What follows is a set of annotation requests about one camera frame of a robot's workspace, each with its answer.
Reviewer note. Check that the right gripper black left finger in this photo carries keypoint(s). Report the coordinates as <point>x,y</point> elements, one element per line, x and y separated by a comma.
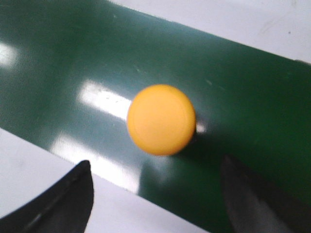
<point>65,207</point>

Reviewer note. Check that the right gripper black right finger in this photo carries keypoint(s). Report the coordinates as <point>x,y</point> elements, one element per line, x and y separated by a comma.
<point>256,205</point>

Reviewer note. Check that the yellow mushroom push button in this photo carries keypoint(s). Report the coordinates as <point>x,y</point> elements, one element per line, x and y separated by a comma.
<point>161,120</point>

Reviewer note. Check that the green conveyor belt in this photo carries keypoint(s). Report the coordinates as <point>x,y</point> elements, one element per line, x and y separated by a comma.
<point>69,69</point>

